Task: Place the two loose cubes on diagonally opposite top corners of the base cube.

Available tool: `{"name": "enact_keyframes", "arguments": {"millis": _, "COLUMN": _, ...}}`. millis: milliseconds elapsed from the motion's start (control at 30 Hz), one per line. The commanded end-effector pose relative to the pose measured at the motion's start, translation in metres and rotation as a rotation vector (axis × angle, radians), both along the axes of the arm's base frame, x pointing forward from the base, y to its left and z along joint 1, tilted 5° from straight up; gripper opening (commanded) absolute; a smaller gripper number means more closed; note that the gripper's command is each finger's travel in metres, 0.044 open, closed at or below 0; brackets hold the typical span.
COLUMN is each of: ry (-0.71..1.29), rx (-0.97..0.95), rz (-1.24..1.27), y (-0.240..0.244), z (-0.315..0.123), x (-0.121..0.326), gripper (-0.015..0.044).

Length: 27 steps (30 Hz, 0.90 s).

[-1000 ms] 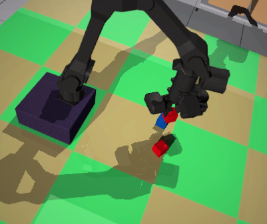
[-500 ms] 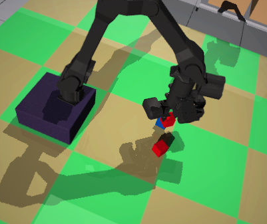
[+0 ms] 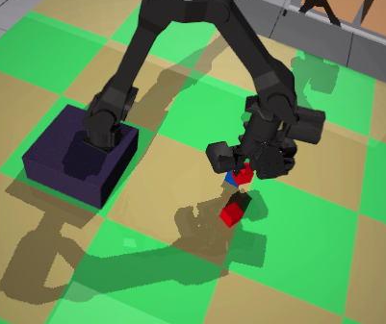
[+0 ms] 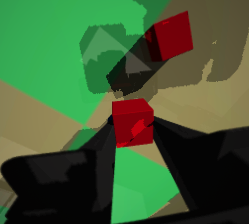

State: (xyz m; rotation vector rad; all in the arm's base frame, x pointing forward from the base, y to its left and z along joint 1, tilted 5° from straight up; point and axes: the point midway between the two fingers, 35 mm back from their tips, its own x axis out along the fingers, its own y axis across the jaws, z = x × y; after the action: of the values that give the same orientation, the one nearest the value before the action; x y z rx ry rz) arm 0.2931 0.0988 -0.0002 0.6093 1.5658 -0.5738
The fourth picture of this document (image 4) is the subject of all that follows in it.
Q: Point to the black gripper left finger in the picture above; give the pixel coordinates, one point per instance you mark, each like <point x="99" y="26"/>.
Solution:
<point x="91" y="166"/>

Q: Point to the red cube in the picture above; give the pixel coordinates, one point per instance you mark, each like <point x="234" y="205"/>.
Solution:
<point x="133" y="122"/>
<point x="169" y="38"/>

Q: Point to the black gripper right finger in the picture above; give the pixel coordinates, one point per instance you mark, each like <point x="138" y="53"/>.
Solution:
<point x="195" y="159"/>

